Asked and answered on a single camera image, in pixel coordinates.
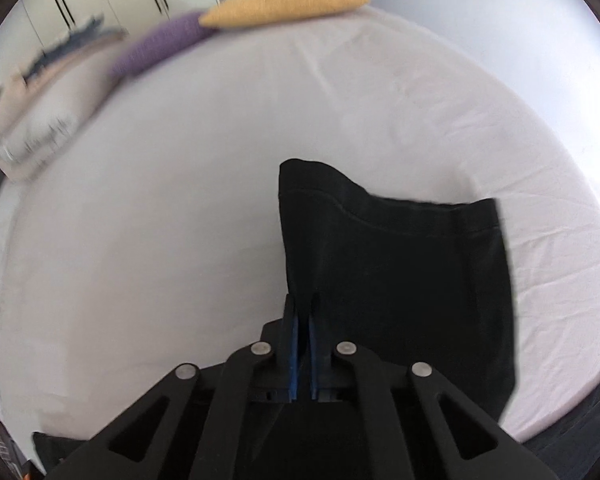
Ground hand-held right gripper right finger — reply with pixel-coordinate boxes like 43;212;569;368
306;293;556;480

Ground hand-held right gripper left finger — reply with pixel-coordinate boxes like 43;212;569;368
45;294;300;480

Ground bed with white sheet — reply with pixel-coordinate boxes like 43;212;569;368
0;2;600;476

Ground purple pillow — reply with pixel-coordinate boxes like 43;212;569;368
109;10;216;80

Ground folded beige white duvet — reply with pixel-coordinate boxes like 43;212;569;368
0;35;131;183

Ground yellow pillow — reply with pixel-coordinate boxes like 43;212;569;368
198;0;372;30

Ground folded blue garment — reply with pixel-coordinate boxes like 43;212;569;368
22;15;128;81

